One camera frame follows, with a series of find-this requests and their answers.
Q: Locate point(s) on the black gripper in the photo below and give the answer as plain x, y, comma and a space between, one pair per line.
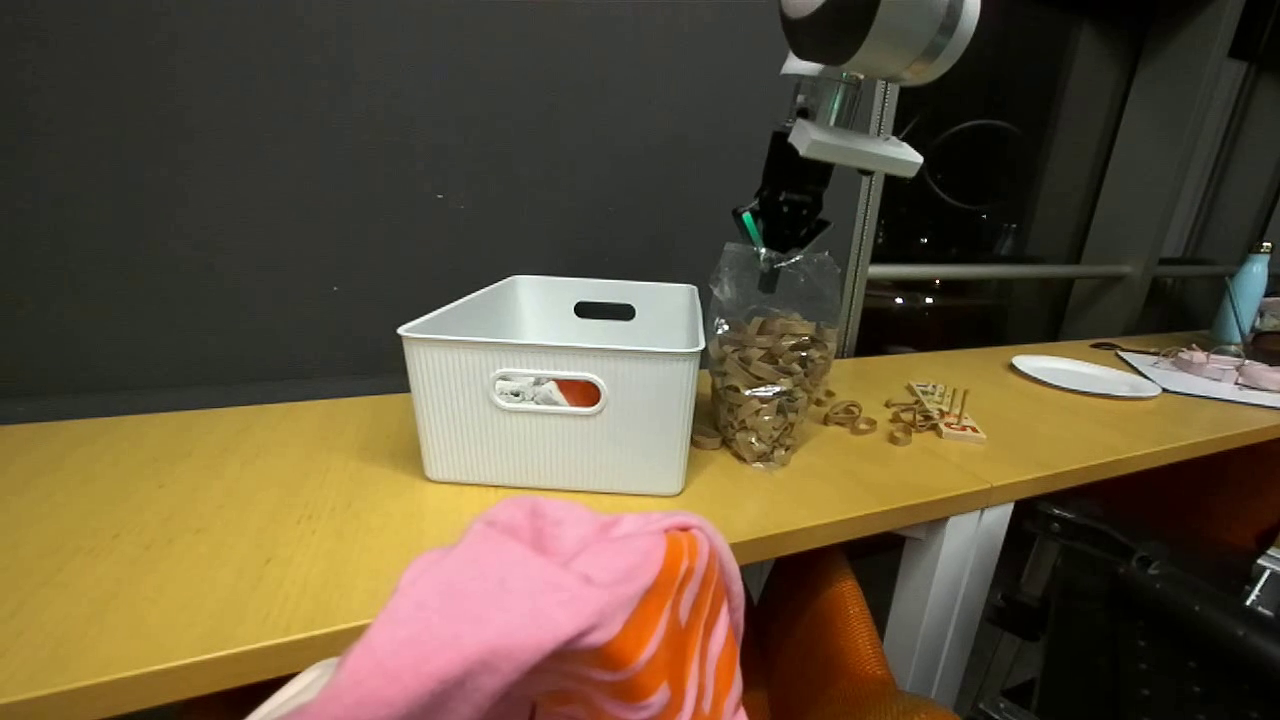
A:
797, 167

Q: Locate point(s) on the tan rubber band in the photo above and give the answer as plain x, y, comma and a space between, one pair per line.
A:
922, 417
899, 402
839, 410
903, 435
860, 424

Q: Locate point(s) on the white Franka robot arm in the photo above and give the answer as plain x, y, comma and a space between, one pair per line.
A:
904, 32

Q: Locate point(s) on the white orange packet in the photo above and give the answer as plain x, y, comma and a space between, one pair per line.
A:
545, 395

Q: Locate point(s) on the white plastic storage bin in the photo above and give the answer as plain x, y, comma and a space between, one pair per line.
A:
562, 446

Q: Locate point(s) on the white plate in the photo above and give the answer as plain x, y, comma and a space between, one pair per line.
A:
1083, 379

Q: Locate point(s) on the white table leg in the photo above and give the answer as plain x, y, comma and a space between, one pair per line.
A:
942, 603

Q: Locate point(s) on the orange chair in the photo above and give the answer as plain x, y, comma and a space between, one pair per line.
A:
823, 642

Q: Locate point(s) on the white paper sheet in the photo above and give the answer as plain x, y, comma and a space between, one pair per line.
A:
1202, 387

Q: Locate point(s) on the pink item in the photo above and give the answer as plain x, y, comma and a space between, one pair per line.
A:
1220, 362

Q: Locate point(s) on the pink orange cloth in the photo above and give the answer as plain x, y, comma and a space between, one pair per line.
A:
535, 615

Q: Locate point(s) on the light blue water bottle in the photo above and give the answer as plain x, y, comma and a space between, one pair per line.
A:
1243, 302

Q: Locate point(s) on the black robot cart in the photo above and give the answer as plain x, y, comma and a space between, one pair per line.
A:
1144, 624

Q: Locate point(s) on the white fabric item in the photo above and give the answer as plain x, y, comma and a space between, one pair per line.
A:
297, 691

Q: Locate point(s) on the grey wrist camera bar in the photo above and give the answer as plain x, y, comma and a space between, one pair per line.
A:
860, 147

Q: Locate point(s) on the grey window rail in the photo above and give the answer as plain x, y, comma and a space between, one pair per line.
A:
1012, 269

